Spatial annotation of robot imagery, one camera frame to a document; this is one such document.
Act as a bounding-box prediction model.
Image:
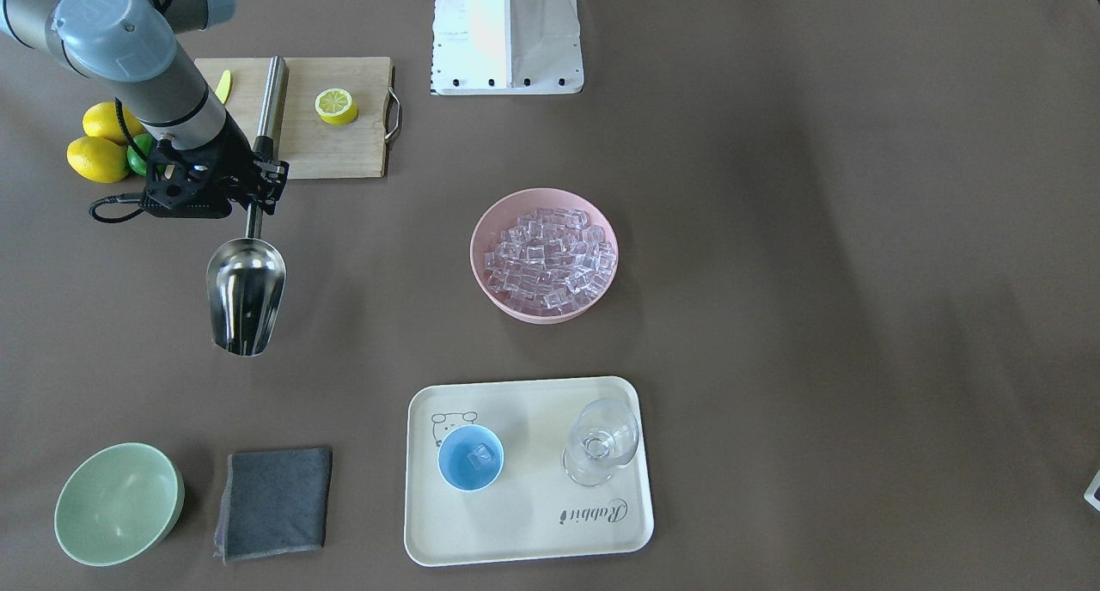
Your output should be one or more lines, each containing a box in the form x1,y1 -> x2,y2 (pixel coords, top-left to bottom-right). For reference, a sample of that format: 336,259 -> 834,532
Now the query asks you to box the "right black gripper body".
140,119 -> 259,219

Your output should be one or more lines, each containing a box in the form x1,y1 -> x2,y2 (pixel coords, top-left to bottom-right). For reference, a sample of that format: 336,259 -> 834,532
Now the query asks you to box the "steel ice scoop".
205,204 -> 287,355

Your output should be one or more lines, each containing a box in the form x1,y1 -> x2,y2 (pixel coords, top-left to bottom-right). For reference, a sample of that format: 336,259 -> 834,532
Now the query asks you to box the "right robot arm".
3,0 -> 290,219

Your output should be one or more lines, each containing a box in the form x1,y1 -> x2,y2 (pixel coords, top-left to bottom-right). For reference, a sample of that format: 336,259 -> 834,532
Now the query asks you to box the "clear ice cubes pile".
474,208 -> 620,317

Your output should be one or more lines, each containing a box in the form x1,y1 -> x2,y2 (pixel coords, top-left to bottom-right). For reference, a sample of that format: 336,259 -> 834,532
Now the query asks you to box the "light blue cup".
437,425 -> 505,492

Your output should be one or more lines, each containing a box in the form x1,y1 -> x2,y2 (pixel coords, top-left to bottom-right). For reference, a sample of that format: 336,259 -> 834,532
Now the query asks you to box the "ice cube in scoop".
468,444 -> 498,473

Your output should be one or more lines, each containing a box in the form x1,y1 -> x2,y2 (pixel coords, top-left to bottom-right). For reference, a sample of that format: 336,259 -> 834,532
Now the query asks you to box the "bamboo cutting board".
195,56 -> 394,180

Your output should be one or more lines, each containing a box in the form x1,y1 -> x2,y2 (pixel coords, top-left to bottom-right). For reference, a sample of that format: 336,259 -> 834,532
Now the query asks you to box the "green lime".
127,132 -> 155,179

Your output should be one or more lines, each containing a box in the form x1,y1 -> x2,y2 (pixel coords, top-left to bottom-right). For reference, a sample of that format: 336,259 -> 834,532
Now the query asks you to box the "yellow plastic knife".
215,70 -> 233,103

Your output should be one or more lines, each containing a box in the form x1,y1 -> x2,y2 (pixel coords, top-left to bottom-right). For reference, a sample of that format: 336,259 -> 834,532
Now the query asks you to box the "half lemon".
314,88 -> 358,125

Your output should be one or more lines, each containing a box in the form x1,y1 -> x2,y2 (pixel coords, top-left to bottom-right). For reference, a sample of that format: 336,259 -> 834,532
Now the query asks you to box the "whole yellow lemon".
66,136 -> 131,184

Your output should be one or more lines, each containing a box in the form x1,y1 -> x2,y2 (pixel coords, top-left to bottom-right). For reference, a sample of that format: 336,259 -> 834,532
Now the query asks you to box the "pink bowl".
470,188 -> 622,325

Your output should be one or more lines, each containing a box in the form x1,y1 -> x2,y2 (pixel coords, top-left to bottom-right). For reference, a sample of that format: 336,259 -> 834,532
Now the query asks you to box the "grey folded cloth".
215,447 -> 333,563

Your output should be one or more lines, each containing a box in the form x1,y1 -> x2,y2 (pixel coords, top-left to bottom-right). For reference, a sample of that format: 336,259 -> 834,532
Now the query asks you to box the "green bowl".
52,442 -> 185,567

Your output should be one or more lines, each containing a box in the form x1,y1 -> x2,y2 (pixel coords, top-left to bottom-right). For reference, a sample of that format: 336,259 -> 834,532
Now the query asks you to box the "clear wine glass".
562,398 -> 644,488

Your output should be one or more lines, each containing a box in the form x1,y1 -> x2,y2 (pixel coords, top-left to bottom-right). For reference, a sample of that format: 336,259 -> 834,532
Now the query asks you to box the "cream serving tray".
404,375 -> 655,567

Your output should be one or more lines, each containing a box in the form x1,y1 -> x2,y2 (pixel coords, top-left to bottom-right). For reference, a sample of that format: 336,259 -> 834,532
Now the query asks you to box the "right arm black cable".
89,97 -> 164,225

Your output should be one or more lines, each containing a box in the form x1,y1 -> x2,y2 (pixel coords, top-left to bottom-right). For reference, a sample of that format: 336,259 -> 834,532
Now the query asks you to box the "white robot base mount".
430,0 -> 585,95

